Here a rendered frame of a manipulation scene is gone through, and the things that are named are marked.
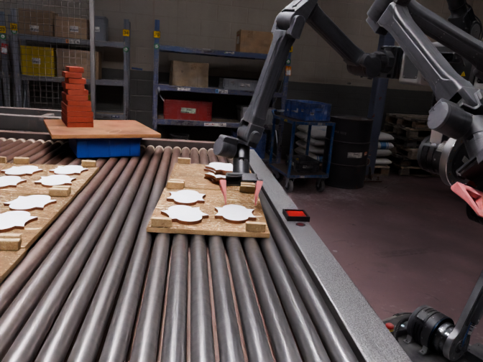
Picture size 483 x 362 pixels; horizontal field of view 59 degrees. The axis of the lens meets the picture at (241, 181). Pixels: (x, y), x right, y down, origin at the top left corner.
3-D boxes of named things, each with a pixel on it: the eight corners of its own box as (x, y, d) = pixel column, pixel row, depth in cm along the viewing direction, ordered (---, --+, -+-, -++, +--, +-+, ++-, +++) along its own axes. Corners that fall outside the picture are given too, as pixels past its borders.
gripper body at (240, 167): (256, 178, 138) (256, 157, 141) (226, 177, 138) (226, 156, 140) (255, 184, 144) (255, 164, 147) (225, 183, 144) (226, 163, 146)
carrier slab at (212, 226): (256, 196, 161) (257, 192, 160) (269, 238, 121) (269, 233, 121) (164, 191, 158) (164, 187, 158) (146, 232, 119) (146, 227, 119)
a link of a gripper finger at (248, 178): (263, 202, 136) (263, 174, 139) (241, 202, 135) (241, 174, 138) (261, 207, 142) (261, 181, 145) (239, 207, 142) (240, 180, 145)
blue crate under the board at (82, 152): (126, 145, 238) (126, 127, 236) (141, 156, 212) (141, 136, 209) (67, 146, 223) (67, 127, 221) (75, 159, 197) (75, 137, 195)
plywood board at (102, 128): (135, 123, 253) (135, 120, 253) (161, 137, 211) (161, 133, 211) (43, 122, 230) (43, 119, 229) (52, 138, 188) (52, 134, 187)
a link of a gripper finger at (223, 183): (241, 202, 135) (241, 174, 138) (218, 201, 135) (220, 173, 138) (240, 207, 142) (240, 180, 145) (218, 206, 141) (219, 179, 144)
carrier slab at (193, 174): (249, 169, 202) (249, 166, 201) (257, 195, 162) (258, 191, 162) (175, 166, 199) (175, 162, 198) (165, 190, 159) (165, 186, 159)
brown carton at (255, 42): (268, 57, 615) (270, 33, 606) (275, 56, 578) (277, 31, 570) (234, 54, 605) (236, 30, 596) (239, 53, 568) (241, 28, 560)
